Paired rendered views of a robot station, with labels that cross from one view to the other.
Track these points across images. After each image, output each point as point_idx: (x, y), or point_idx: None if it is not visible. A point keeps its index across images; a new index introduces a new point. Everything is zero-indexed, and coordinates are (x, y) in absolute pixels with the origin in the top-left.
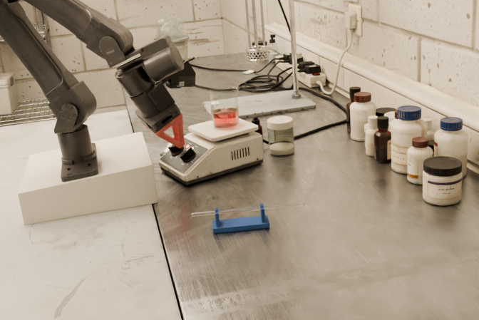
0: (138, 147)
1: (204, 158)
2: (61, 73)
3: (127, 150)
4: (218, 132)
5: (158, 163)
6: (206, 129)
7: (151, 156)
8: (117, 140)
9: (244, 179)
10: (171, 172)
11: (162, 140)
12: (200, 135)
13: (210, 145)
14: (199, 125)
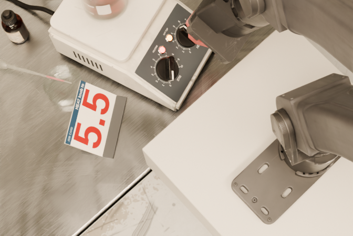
0: (221, 95)
1: (188, 8)
2: (348, 91)
3: (239, 104)
4: None
5: (148, 136)
6: (130, 22)
7: (122, 170)
8: (194, 163)
9: None
10: (200, 71)
11: (41, 204)
12: (149, 24)
13: (166, 3)
14: (115, 43)
